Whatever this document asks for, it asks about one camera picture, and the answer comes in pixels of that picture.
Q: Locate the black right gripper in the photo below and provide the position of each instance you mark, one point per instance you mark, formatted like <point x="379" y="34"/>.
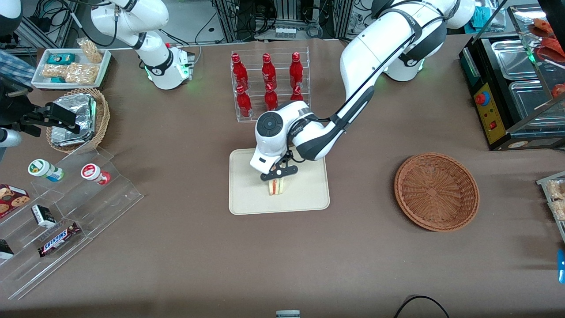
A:
<point x="14" y="109"/>

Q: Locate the red lid yogurt cup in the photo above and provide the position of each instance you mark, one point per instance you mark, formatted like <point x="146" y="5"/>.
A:
<point x="93" y="173"/>

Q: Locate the small teal packet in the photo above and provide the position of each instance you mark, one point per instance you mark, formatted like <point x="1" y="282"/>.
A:
<point x="58" y="80"/>

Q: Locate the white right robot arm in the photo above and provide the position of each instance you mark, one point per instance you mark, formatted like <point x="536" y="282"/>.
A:
<point x="132" y="22"/>

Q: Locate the black food warmer appliance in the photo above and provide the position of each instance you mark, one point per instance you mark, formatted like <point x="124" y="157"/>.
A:
<point x="474" y="75"/>

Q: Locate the small red switch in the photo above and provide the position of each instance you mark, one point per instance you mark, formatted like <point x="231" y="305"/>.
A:
<point x="492" y="126"/>

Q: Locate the clear acrylic stepped display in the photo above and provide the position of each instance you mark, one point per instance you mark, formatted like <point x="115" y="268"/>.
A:
<point x="110" y="198"/>

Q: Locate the silver foil wrapped packages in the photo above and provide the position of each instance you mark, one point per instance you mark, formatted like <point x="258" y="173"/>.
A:
<point x="79" y="108"/>

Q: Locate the teal cloth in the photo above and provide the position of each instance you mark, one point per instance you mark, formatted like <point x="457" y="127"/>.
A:
<point x="483" y="18"/>

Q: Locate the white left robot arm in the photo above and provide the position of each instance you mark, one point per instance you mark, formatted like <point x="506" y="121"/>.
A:
<point x="375" y="57"/>

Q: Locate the beige rectangular tray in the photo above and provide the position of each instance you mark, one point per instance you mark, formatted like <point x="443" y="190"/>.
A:
<point x="247" y="194"/>

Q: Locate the red cola bottle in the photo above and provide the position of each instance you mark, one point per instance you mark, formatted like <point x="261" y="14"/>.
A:
<point x="268" y="73"/>
<point x="270" y="98"/>
<point x="296" y="71"/>
<point x="239" y="73"/>
<point x="243" y="104"/>
<point x="296" y="94"/>

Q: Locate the steel food pan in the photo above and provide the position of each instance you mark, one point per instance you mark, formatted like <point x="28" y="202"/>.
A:
<point x="529" y="101"/>
<point x="512" y="57"/>

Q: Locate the green lid yogurt cup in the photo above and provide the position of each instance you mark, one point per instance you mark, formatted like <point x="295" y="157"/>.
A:
<point x="42" y="169"/>

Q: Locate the dark snack packet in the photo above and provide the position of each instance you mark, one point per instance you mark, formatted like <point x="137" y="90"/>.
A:
<point x="5" y="250"/>

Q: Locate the brown round wicker basket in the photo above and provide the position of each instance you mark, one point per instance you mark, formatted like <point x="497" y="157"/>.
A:
<point x="435" y="192"/>

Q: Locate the clear acrylic bottle rack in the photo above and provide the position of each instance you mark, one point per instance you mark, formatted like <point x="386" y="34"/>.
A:
<point x="247" y="117"/>

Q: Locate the small black white box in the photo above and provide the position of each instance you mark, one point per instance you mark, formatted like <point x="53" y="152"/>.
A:
<point x="43" y="216"/>

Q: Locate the clear bag of rice snacks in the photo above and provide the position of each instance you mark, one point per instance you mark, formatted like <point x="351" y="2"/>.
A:
<point x="557" y="190"/>
<point x="559" y="210"/>

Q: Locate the grey tray with snacks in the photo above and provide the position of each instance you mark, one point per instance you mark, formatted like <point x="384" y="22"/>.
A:
<point x="544" y="182"/>

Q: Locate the white rectangular snack tray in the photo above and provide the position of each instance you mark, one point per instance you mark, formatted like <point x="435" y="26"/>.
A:
<point x="39" y="79"/>

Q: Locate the red cookie box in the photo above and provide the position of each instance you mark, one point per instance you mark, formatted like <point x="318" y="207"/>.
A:
<point x="11" y="198"/>

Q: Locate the grey device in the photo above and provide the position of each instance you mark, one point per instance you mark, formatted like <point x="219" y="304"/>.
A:
<point x="288" y="314"/>

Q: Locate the white power strip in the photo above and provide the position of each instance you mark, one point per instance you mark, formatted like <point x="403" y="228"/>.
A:
<point x="285" y="32"/>

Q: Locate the person arm plaid sleeve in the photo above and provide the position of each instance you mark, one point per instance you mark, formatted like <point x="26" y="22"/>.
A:
<point x="15" y="66"/>

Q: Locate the tan wicker basket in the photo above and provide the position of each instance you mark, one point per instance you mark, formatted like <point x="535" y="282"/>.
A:
<point x="102" y="119"/>

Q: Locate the blue object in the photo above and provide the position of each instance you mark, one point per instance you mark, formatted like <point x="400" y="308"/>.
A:
<point x="561" y="267"/>

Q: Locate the Snickers chocolate bar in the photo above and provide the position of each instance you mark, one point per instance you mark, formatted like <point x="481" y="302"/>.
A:
<point x="59" y="240"/>

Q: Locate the teal snack box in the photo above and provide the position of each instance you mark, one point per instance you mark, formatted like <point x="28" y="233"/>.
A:
<point x="61" y="58"/>

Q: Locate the triangular sandwich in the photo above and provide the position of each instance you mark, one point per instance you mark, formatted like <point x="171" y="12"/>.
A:
<point x="276" y="188"/>

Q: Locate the red emergency stop button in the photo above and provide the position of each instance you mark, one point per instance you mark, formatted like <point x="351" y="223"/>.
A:
<point x="482" y="98"/>

